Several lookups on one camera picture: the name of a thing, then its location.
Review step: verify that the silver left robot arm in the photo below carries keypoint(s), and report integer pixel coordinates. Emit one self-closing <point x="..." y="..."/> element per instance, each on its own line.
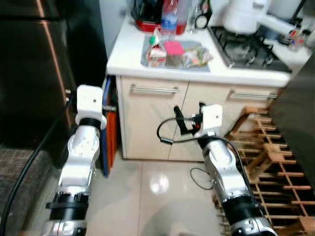
<point x="78" y="157"/>

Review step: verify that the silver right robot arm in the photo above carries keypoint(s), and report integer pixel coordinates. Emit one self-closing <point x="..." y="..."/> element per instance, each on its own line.
<point x="224" y="167"/>

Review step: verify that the dark grey mini fridge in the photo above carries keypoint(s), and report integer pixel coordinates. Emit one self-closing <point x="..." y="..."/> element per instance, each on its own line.
<point x="295" y="118"/>

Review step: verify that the large black fridge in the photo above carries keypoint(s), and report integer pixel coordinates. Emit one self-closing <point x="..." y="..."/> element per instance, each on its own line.
<point x="34" y="64"/>

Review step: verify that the beige kitchen cabinet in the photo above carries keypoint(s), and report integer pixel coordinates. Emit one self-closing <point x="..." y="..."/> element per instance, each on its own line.
<point x="147" y="123"/>

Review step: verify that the grey tray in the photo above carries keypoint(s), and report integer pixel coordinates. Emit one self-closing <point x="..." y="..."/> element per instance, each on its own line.
<point x="197" y="69"/>

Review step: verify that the clear plastic snack bag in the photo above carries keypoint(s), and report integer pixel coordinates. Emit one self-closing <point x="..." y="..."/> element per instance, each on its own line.
<point x="197" y="56"/>

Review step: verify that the pink lid food container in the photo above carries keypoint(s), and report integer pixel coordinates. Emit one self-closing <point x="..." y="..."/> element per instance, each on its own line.
<point x="173" y="49"/>

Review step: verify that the orange flat board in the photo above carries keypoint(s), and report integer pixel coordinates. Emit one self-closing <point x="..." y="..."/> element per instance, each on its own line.
<point x="112" y="137"/>

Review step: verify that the red green food bag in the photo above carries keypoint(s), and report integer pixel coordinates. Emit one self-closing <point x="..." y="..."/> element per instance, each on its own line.
<point x="156" y="51"/>

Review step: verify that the steel gas hob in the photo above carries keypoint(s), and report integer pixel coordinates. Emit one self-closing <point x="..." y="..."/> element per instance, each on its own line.
<point x="246" y="51"/>

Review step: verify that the blue flat board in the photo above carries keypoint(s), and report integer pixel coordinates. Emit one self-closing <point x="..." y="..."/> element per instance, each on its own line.
<point x="105" y="147"/>

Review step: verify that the black round timer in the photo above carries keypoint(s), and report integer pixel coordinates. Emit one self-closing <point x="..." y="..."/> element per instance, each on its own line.
<point x="202" y="20"/>

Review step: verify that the wooden wine rack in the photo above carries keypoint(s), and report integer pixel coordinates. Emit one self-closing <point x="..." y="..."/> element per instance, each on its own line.
<point x="275" y="157"/>

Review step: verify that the clear plastic water bottle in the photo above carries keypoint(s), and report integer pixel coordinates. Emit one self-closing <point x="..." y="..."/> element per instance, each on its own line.
<point x="169" y="19"/>

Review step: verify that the white kitchen appliance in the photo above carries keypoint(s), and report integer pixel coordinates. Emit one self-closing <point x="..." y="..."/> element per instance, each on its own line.
<point x="243" y="17"/>

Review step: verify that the red kitchen appliance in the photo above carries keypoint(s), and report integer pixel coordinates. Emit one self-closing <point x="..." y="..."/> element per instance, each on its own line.
<point x="145" y="22"/>

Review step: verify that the small spice bottle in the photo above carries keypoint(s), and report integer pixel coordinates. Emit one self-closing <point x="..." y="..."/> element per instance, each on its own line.
<point x="297" y="42"/>

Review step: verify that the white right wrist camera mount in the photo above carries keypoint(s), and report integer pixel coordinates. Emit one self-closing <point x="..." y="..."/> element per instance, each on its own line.
<point x="211" y="118"/>

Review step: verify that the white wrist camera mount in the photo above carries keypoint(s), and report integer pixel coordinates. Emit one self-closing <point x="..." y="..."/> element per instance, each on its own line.
<point x="211" y="118"/>
<point x="89" y="101"/>

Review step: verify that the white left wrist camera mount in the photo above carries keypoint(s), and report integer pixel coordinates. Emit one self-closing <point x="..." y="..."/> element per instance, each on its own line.
<point x="89" y="101"/>

